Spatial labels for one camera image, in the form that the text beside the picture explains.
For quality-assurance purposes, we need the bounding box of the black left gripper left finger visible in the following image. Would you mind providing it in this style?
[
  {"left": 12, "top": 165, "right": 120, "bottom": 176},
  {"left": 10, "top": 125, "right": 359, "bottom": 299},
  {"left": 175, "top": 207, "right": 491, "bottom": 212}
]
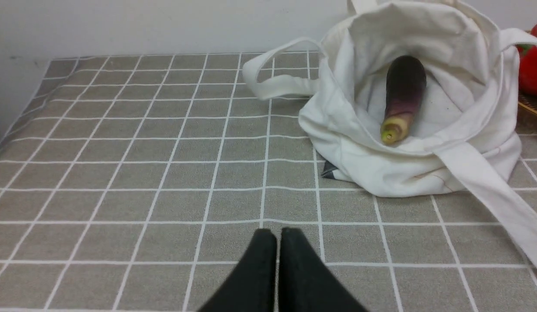
[{"left": 199, "top": 228, "right": 277, "bottom": 312}]

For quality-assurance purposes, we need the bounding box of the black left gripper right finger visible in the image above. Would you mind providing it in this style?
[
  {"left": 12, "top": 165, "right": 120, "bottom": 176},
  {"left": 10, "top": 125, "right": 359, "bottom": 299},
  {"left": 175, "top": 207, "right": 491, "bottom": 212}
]
[{"left": 278, "top": 227, "right": 367, "bottom": 312}]

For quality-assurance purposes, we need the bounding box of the white cloth tote bag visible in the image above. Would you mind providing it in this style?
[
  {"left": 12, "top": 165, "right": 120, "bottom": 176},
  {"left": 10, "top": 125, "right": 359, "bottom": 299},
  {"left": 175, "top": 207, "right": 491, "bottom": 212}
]
[{"left": 242, "top": 0, "right": 537, "bottom": 268}]

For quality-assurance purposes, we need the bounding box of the grey checkered tablecloth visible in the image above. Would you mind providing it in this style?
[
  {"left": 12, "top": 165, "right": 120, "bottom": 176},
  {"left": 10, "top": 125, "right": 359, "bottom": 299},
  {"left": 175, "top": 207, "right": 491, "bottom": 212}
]
[{"left": 0, "top": 53, "right": 537, "bottom": 312}]

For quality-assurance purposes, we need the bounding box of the purple eggplant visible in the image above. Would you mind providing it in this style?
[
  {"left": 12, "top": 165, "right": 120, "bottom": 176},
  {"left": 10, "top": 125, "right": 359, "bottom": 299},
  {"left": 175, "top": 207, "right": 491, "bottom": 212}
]
[{"left": 381, "top": 55, "right": 426, "bottom": 146}]

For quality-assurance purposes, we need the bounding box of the amber glass plate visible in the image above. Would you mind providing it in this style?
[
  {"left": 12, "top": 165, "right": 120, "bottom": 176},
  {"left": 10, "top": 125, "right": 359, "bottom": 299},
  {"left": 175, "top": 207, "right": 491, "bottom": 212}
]
[{"left": 518, "top": 93, "right": 537, "bottom": 119}]

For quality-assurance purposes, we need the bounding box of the red bell pepper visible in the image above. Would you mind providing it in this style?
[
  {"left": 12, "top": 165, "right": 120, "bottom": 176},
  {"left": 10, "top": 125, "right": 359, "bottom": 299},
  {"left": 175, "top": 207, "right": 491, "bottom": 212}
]
[{"left": 517, "top": 44, "right": 537, "bottom": 97}]

